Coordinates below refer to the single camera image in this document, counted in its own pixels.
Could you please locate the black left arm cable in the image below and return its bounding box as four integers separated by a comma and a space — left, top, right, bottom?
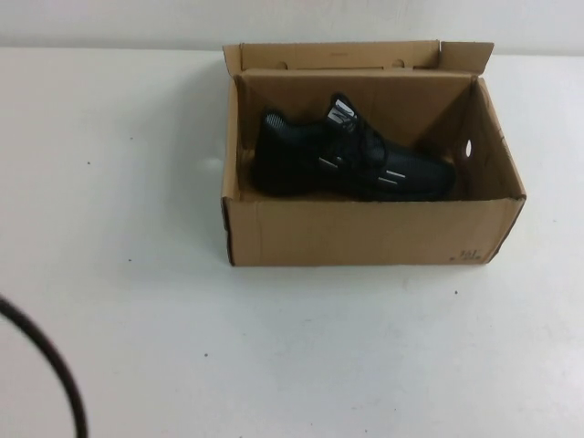
0, 295, 89, 438

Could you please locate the black knit sneaker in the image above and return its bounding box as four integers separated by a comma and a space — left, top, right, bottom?
249, 92, 458, 203

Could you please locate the brown cardboard shoe box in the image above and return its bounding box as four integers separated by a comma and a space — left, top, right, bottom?
220, 39, 527, 268

